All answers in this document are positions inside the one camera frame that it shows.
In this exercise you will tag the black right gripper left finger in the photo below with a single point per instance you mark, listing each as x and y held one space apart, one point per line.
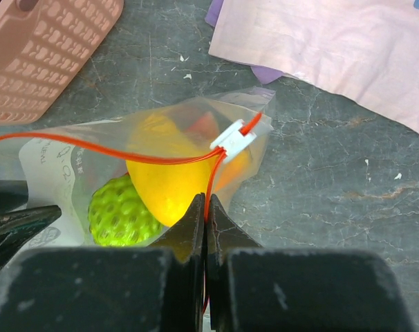
92 288

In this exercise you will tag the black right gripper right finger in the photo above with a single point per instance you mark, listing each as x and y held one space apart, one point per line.
253 288

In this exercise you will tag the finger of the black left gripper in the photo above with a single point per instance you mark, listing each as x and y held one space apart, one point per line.
19 226

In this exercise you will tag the green custard apple toy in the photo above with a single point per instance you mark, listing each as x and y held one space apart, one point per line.
118 217

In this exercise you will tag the clear zip top bag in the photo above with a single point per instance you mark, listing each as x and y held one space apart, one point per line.
64 166

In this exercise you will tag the orange toy fruit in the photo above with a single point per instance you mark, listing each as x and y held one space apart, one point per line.
231 172

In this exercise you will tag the pink plastic perforated basket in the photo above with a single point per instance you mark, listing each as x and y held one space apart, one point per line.
43 45

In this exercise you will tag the watermelon slice toy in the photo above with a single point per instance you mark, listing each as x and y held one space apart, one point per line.
204 128

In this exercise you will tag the purple cloth under pink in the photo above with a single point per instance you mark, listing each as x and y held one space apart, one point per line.
264 74

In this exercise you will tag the pink embroidered cloth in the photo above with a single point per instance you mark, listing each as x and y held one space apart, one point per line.
366 51

